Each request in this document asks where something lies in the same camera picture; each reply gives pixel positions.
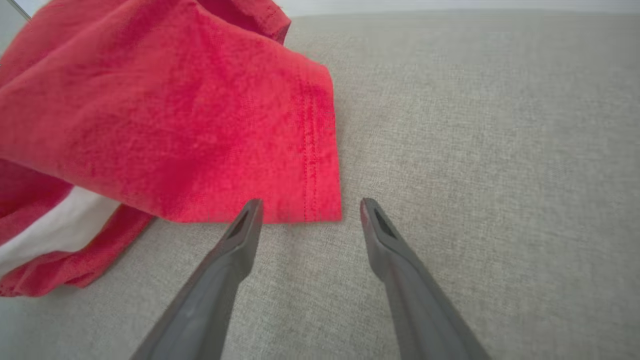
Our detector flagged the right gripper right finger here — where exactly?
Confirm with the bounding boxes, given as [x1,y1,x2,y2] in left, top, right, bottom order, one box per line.
[360,197,493,360]

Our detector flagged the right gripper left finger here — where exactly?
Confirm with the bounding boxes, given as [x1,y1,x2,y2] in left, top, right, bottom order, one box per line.
[131,198,264,360]

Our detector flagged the red shorts with white stripe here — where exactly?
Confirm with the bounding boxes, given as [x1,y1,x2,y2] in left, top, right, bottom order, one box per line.
[0,0,344,299]

